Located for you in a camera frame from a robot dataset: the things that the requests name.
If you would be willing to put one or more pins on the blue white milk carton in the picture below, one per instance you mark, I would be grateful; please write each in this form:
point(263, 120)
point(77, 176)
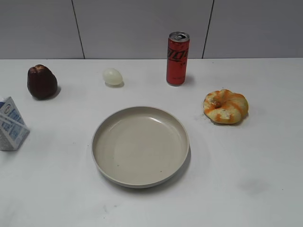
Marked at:
point(13, 130)

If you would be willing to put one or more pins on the beige round plate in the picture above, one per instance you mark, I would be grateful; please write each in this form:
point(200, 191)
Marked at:
point(140, 147)

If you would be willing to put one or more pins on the white egg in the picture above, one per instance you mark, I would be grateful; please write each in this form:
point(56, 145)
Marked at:
point(112, 77)

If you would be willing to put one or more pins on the orange striped bread roll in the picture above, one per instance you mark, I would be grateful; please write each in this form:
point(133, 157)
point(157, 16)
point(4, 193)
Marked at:
point(225, 107)

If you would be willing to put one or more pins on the red soda can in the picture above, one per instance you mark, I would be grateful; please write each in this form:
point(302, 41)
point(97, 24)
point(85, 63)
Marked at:
point(178, 46)

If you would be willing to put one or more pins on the dark red wax apple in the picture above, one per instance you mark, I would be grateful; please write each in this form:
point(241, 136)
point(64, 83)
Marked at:
point(41, 82)

